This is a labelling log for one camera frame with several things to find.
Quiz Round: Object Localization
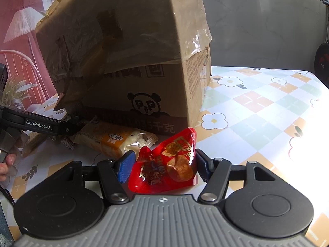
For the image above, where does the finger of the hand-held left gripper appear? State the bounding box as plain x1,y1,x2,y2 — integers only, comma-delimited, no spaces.
60,114,88,135

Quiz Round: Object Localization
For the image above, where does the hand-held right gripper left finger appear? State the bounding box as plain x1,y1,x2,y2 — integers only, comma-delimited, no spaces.
54,150,136,204

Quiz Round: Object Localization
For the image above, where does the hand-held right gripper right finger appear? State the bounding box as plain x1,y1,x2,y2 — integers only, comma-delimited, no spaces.
196,149,284,204

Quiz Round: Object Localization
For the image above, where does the orange and white snack packet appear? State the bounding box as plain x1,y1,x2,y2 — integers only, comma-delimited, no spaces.
74,120,158,160

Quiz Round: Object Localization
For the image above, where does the red snack packet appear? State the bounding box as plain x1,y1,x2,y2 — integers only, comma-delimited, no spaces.
128,127,198,195

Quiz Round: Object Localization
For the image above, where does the cardboard box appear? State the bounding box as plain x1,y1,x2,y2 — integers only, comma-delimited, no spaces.
35,0,212,137

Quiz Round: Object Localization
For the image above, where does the person's left hand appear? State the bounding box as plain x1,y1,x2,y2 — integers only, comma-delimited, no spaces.
0,131,23,182

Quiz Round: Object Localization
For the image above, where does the small brown snack packet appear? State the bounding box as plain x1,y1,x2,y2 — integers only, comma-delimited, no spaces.
60,136,75,150

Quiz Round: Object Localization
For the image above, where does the floral checkered tablecloth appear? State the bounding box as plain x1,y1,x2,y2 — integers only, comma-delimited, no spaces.
0,66,329,240

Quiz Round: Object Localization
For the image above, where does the printed backdrop curtain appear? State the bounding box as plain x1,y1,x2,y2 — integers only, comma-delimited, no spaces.
0,0,78,124

